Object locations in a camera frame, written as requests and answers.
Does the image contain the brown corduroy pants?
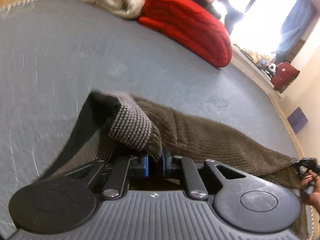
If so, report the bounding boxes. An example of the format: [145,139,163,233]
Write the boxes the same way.
[37,90,309,239]

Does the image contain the person's right hand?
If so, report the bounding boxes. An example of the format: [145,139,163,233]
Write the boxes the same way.
[300,170,320,212]

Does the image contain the purple box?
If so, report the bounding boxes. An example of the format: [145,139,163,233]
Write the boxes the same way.
[287,107,308,134]

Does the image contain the dark red bag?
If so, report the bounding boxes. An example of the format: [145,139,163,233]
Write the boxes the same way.
[271,62,300,91]

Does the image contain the panda plush toy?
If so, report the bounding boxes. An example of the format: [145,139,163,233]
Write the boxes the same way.
[267,63,277,75]

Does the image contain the yellow plush toy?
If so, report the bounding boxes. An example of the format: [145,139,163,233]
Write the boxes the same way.
[245,49,262,63]

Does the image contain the grey quilted mattress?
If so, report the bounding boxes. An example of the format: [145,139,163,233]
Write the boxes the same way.
[1,0,298,237]

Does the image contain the red folded blanket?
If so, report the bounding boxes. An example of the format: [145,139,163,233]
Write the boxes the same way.
[138,0,232,68]

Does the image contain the light blue curtain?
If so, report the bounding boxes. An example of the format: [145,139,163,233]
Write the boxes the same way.
[276,0,317,63]

